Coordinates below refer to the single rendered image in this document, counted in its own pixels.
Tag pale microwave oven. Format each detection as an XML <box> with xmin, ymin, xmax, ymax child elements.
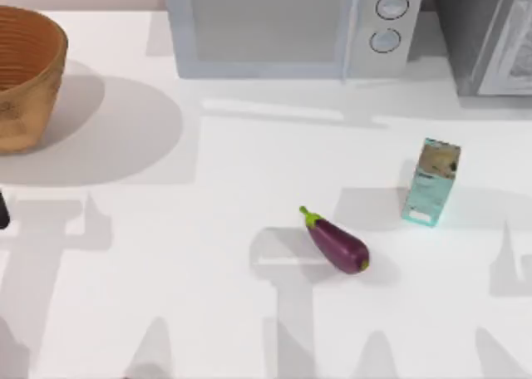
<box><xmin>160</xmin><ymin>0</ymin><xmax>429</xmax><ymax>83</ymax></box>

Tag round microwave knob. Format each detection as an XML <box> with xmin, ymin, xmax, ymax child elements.
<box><xmin>368</xmin><ymin>27</ymin><xmax>402</xmax><ymax>55</ymax></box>
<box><xmin>375</xmin><ymin>0</ymin><xmax>411</xmax><ymax>22</ymax></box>

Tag microwave oven door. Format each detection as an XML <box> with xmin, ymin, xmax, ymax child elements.
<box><xmin>162</xmin><ymin>0</ymin><xmax>361</xmax><ymax>83</ymax></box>

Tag brown wicker basket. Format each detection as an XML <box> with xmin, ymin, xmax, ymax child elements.
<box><xmin>0</xmin><ymin>5</ymin><xmax>69</xmax><ymax>156</ymax></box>

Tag light teal carton box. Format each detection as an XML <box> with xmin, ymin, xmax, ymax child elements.
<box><xmin>401</xmin><ymin>136</ymin><xmax>462</xmax><ymax>229</ymax></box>

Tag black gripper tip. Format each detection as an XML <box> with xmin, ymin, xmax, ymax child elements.
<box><xmin>0</xmin><ymin>192</ymin><xmax>11</xmax><ymax>229</ymax></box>

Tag purple eggplant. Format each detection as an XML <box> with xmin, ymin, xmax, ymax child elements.
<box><xmin>298</xmin><ymin>205</ymin><xmax>371</xmax><ymax>275</ymax></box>

